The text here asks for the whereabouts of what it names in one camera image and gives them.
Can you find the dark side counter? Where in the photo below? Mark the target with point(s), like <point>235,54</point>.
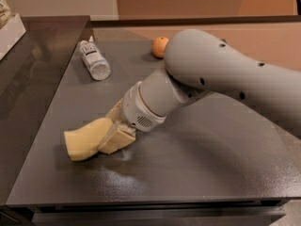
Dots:
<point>29,76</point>

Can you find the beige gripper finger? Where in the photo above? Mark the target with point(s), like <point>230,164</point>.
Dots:
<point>114,113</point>
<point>120,135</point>

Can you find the yellow wavy sponge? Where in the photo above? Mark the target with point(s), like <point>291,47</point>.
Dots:
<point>83,143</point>

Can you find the orange fruit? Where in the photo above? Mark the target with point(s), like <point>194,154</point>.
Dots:
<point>159,46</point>

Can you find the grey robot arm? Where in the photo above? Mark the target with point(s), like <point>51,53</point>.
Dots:
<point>196,65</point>

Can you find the clear plastic water bottle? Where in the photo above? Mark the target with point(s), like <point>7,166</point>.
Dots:
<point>95,62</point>

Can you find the white box on counter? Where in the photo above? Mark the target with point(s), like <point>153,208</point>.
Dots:
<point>10,34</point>

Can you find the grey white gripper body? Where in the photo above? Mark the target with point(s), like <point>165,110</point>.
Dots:
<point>136,109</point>

